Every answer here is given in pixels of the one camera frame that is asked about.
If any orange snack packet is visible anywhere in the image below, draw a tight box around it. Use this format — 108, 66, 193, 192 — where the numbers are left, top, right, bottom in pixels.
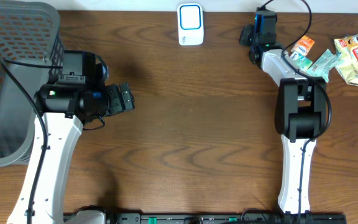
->
291, 35, 315, 56

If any teal tissue pack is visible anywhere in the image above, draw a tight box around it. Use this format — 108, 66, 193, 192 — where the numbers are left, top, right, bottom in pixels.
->
290, 52, 313, 72

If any teal wet wipes pack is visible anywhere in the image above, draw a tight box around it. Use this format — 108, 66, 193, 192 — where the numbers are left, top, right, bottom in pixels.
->
306, 49, 343, 83

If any white blue-edged snack bag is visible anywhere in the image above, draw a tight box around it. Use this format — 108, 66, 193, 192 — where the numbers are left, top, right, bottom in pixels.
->
334, 34, 358, 86

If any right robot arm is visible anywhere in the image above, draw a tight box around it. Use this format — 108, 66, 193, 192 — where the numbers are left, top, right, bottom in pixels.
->
239, 7, 326, 216

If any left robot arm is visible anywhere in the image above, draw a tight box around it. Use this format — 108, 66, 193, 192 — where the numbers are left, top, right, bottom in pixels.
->
7, 50, 135, 223

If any white barcode scanner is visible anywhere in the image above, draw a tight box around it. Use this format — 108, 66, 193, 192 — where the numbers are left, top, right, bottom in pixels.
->
177, 2, 204, 46

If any grey plastic mesh basket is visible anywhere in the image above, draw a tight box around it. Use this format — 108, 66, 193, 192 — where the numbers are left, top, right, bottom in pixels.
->
0, 1, 65, 167

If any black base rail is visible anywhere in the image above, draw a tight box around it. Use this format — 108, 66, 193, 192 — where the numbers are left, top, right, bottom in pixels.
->
63, 210, 347, 224

